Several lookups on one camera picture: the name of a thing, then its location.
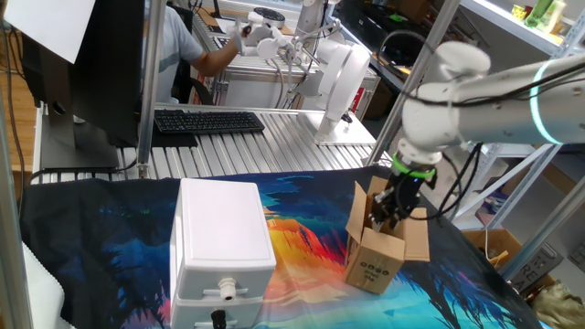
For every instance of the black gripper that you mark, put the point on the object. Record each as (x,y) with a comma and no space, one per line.
(407,196)

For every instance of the small brown cardboard box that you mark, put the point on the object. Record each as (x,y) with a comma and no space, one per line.
(372,265)

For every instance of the white haptic control device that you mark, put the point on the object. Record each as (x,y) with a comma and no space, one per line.
(340,77)

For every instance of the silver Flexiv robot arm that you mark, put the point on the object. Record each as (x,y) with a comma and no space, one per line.
(503,114)

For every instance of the person's bare forearm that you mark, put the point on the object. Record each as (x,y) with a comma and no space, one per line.
(215,61)

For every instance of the person's hand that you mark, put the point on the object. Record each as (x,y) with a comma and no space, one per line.
(240,39)

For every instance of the open brown floor carton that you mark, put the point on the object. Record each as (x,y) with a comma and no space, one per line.
(498,240)

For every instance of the dark lettered plate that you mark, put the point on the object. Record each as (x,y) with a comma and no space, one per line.
(537,269)

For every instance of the silver aluminium case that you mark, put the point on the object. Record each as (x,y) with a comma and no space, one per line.
(247,91)

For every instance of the tan crumpled bag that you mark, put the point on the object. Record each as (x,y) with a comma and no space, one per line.
(560,306)

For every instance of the black keyboard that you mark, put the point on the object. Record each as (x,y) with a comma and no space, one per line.
(205,122)

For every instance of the white robot column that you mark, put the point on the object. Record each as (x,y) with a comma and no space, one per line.
(310,18)

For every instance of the white metal shelf rack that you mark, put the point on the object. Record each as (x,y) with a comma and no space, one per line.
(503,27)

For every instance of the black flat desk mat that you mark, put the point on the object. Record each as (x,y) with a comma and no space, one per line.
(178,139)

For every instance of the round black speaker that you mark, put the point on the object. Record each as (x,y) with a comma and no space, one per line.
(269,14)

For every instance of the green bottle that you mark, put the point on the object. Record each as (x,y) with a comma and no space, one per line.
(538,13)

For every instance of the pale yellow bottle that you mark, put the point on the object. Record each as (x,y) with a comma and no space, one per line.
(555,16)

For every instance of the person in light blue shirt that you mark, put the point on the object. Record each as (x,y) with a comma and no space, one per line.
(178,50)

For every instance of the colourful landscape print cloth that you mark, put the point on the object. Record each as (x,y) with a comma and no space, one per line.
(114,237)

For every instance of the black computer monitor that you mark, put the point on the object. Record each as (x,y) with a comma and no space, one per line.
(105,68)

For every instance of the white paper sheet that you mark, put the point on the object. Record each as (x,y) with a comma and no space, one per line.
(50,27)

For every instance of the white plastic enclosure box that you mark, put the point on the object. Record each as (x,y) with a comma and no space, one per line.
(224,228)

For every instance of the aluminium frame post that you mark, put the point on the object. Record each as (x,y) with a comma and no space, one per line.
(151,91)
(11,251)

